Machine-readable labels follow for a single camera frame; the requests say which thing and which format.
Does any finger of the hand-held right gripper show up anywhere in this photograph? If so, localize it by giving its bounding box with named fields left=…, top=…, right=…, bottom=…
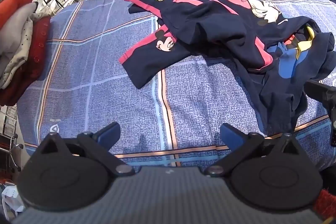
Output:
left=304, top=80, right=336, bottom=115

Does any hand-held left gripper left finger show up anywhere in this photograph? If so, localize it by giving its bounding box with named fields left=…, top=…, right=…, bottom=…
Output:
left=37, top=122, right=135, bottom=178

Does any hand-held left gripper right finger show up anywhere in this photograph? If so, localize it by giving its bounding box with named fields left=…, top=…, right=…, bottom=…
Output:
left=205, top=123, right=303, bottom=178

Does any navy cartoon print sweatshirt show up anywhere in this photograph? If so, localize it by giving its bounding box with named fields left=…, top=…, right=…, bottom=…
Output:
left=119, top=0, right=336, bottom=139

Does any blue checked bedsheet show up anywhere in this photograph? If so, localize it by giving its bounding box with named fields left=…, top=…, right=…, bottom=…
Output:
left=17, top=0, right=336, bottom=172

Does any red fuzzy item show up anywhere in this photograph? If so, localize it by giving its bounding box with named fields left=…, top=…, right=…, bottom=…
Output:
left=314, top=189, right=336, bottom=220

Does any office chair base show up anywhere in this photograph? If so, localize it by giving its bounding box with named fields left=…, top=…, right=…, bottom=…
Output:
left=0, top=133, right=25, bottom=172

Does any red buttoned folded garment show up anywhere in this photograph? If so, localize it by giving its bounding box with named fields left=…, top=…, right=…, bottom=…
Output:
left=0, top=15, right=51, bottom=106

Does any grey dotted folded garment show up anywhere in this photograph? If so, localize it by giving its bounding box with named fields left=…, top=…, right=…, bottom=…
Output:
left=0, top=2, right=40, bottom=89

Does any orange folded garment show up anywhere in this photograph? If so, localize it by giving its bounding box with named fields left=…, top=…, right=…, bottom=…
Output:
left=0, top=0, right=34, bottom=30

